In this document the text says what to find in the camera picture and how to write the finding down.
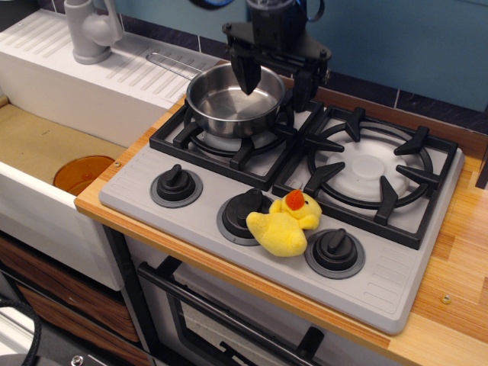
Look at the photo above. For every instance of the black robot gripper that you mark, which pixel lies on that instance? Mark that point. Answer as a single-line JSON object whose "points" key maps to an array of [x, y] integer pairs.
{"points": [[277, 37]]}

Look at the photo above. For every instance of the stainless steel saucepan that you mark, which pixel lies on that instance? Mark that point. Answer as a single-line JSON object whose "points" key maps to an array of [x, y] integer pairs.
{"points": [[220, 106]]}

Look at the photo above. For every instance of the black left stove knob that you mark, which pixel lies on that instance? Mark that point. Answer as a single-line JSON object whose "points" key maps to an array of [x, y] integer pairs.
{"points": [[176, 188]]}

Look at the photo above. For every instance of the black stove knob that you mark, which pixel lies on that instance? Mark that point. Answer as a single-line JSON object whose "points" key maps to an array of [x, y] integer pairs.
{"points": [[335, 254], [231, 218], [176, 188]]}

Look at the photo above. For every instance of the black middle stove knob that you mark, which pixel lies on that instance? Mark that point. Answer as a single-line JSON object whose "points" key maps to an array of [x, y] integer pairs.
{"points": [[231, 218]]}

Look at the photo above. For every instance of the black right stove knob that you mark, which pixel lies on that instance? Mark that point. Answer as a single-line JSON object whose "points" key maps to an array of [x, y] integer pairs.
{"points": [[335, 254]]}

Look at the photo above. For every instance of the grey toy stove top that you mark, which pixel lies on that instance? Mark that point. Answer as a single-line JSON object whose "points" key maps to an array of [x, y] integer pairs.
{"points": [[381, 294]]}

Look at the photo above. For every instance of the black left burner grate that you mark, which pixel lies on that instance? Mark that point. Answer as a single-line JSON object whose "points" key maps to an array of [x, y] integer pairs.
{"points": [[254, 161]]}

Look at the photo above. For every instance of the black burner grate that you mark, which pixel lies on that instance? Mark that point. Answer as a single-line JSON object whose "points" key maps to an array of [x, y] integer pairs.
{"points": [[382, 178], [254, 161]]}

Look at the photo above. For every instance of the black right burner grate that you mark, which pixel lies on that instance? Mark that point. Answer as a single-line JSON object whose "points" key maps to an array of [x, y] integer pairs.
{"points": [[382, 178]]}

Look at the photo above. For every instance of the yellow stuffed duck toy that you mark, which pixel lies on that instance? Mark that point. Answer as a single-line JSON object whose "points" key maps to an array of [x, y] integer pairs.
{"points": [[281, 231]]}

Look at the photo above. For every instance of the grey toy faucet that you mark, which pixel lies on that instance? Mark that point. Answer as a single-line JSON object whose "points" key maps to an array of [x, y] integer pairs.
{"points": [[92, 34]]}

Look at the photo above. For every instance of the orange plastic sink drain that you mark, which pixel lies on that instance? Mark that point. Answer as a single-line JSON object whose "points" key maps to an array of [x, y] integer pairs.
{"points": [[75, 176]]}

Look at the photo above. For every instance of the white toy sink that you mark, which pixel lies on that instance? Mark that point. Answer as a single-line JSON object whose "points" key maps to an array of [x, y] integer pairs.
{"points": [[55, 110]]}

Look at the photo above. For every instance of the grey oven door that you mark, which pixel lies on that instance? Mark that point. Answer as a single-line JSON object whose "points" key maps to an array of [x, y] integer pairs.
{"points": [[216, 323]]}

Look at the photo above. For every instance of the wooden drawer fronts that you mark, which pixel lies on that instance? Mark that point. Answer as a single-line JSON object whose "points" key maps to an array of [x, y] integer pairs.
{"points": [[83, 308]]}

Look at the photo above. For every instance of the black oven door handle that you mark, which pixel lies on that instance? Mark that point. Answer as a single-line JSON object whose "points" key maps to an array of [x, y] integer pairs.
{"points": [[162, 277]]}

